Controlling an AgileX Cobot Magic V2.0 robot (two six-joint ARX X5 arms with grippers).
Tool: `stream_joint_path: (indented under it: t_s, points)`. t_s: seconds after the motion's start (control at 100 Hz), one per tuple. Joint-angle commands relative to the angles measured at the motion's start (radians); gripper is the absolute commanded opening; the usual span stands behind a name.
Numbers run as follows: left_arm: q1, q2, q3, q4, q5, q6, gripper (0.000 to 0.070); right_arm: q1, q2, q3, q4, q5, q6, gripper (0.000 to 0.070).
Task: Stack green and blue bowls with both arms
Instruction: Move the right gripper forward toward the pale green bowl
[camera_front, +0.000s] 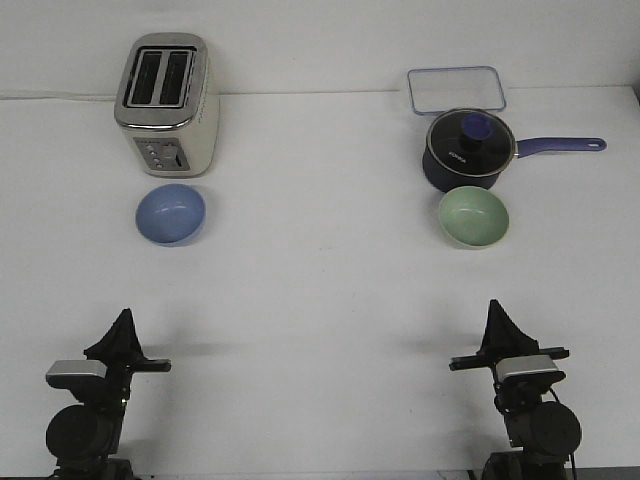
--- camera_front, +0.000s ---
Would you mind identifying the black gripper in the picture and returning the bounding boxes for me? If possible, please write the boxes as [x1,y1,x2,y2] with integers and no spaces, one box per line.
[449,299,570,411]
[75,308,171,413]

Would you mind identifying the green bowl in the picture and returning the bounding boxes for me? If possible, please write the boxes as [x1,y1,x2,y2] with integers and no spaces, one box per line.
[437,186,510,249]

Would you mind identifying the blue bowl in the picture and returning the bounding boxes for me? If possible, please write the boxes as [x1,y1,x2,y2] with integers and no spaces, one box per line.
[134,183,206,247]

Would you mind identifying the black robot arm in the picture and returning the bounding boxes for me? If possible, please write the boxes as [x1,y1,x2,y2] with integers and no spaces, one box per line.
[45,308,171,479]
[449,299,582,479]

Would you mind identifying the dark blue saucepan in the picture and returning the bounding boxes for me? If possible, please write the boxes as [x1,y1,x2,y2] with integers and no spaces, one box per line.
[422,137,607,193]

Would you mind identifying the glass pot lid blue knob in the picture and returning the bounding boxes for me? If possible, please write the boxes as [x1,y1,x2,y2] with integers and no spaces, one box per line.
[427,108,516,177]

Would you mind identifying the silver two-slot toaster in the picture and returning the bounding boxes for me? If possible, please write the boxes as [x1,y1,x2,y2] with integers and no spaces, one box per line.
[114,32,220,178]

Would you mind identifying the clear plastic container lid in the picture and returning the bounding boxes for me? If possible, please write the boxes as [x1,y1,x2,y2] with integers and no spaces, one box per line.
[407,66,507,116]

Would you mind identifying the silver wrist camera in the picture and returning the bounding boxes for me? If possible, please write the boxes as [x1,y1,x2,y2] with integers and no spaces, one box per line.
[45,360,107,390]
[495,354,559,383]

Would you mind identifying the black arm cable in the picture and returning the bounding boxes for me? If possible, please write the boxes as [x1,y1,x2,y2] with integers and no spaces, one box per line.
[544,386,579,480]

